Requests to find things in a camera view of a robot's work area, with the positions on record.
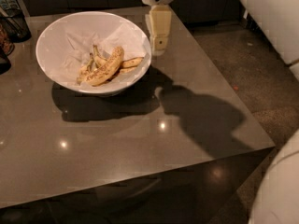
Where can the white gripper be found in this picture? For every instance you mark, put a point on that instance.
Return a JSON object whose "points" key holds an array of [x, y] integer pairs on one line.
{"points": [[159, 23]]}

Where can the large spotted yellow banana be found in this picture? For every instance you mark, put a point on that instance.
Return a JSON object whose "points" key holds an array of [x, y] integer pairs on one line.
{"points": [[101, 74]]}

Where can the banana at right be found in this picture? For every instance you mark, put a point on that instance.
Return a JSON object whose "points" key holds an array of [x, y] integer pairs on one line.
{"points": [[130, 65]]}

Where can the middle banana with green stem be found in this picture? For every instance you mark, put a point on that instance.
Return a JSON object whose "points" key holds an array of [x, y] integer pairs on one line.
{"points": [[99, 60]]}

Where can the white ceramic bowl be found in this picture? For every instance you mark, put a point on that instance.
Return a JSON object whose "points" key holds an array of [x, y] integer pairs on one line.
{"points": [[52, 45]]}

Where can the white paper bowl liner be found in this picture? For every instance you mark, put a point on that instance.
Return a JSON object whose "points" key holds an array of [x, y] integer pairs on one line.
{"points": [[126, 35]]}

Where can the small banana at left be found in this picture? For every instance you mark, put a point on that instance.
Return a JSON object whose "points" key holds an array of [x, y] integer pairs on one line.
{"points": [[85, 70]]}

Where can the dark cabinet fronts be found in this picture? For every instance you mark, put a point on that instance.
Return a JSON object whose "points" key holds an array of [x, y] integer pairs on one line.
{"points": [[189, 11]]}

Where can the dark basket with snacks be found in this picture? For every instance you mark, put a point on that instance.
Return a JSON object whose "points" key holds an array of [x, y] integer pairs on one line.
{"points": [[6, 47]]}

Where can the black wire mesh basket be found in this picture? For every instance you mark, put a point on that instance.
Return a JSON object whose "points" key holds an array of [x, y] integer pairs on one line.
{"points": [[15, 25]]}

